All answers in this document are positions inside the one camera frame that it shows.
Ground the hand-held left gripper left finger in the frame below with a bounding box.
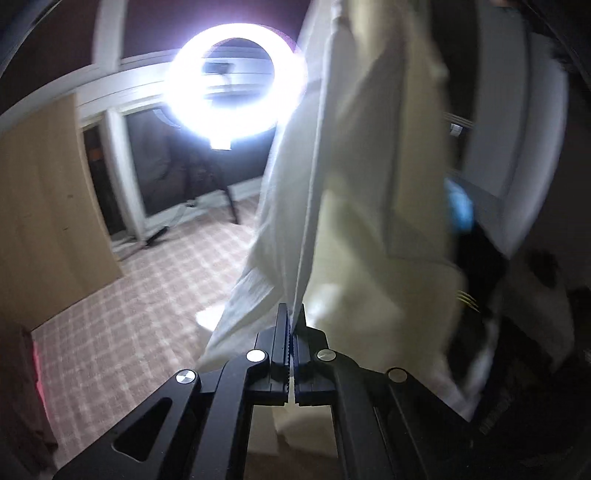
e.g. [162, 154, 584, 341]
[53, 302, 291, 480]

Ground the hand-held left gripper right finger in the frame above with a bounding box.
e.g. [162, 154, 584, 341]
[293, 304, 509, 480]

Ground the white shirt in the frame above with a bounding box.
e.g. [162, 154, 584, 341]
[196, 0, 485, 457]

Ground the pink plaid bed blanket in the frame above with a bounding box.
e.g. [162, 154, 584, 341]
[30, 196, 287, 462]

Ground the person's black sweater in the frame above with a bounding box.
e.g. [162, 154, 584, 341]
[450, 222, 591, 480]

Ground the light oak board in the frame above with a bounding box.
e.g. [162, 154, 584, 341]
[0, 92, 124, 330]

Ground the black cable with inline switch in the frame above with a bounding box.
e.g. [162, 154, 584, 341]
[111, 203, 199, 252]

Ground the white ring light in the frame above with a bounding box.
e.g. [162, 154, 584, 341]
[165, 25, 308, 145]

